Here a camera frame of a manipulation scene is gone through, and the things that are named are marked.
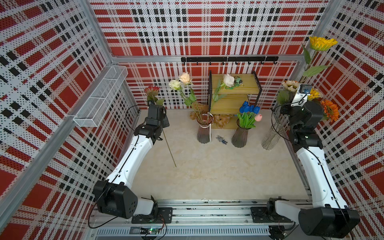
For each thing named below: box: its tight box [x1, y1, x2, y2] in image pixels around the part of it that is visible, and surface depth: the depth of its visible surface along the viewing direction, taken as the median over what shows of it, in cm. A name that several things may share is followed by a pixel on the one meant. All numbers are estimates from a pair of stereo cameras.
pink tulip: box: [255, 113, 263, 122], surface depth 77 cm
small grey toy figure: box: [215, 135, 228, 145], surface depth 103 cm
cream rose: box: [179, 72, 203, 122], surface depth 78 cm
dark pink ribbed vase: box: [231, 118, 253, 148], surface depth 96 cm
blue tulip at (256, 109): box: [253, 106, 261, 114], surface depth 82 cm
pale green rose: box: [168, 79, 201, 122], surface depth 82 cm
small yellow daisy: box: [301, 36, 338, 83], surface depth 50 cm
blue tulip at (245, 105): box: [241, 101, 250, 109], surface depth 84 cm
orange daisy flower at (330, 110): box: [320, 99, 340, 122], surface depth 67 cm
